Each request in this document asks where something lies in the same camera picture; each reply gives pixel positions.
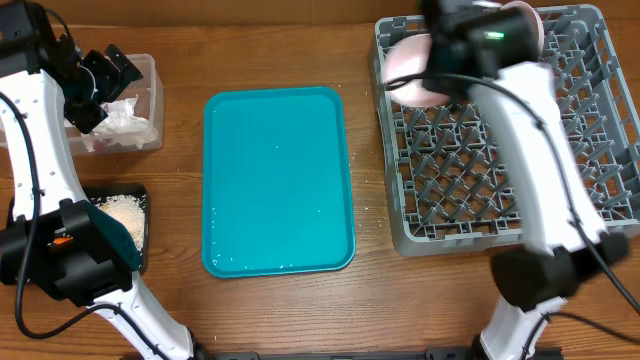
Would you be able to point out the orange carrot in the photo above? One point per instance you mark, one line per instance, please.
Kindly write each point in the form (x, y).
(61, 240)

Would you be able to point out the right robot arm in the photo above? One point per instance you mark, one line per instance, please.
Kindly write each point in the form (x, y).
(491, 57)

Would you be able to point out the small white tissue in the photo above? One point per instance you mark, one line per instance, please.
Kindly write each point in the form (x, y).
(114, 135)

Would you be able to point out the pink bowl with peanuts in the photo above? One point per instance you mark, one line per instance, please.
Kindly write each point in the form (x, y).
(409, 57)

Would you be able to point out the clear plastic bin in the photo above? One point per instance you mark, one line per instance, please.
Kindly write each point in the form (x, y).
(149, 91)

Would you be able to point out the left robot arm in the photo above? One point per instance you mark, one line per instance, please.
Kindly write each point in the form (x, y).
(35, 63)

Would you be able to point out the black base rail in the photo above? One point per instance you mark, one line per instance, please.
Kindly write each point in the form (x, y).
(447, 353)

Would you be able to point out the black plastic tray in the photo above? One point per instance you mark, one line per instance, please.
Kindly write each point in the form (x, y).
(140, 200)

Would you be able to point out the teal serving tray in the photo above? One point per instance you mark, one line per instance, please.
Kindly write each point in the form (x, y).
(276, 187)

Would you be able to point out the white round plate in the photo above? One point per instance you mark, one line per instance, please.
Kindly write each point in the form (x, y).
(534, 19)

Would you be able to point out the rice and peanut pile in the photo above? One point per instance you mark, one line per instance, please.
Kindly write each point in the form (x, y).
(127, 210)

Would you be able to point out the grey dishwasher rack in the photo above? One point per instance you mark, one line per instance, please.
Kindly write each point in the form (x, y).
(447, 187)

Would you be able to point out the large white tissue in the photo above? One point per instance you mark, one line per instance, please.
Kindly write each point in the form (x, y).
(121, 117)

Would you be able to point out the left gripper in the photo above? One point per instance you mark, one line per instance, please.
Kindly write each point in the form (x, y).
(114, 81)

